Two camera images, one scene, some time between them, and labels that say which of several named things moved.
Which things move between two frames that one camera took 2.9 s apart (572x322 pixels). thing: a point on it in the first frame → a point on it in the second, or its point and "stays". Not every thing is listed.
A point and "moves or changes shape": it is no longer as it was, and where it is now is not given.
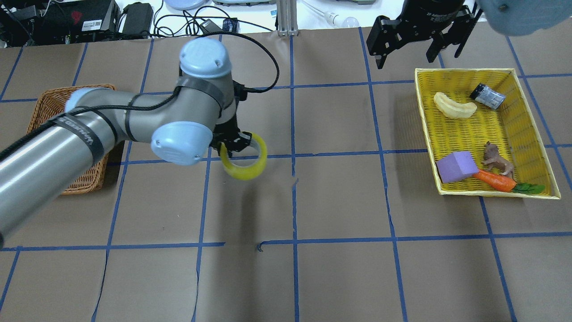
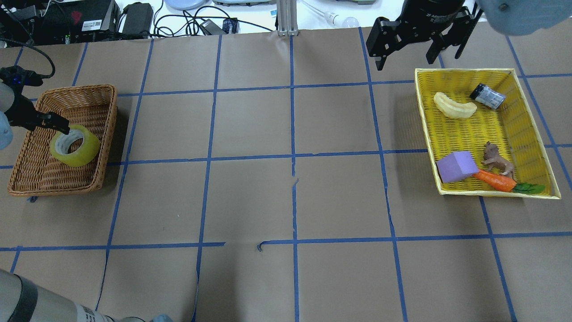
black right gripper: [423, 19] stays
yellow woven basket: [483, 136] stays
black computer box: [63, 21] stays
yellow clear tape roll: [249, 172] moves or changes shape
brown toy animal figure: [492, 158] stays
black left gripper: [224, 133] → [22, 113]
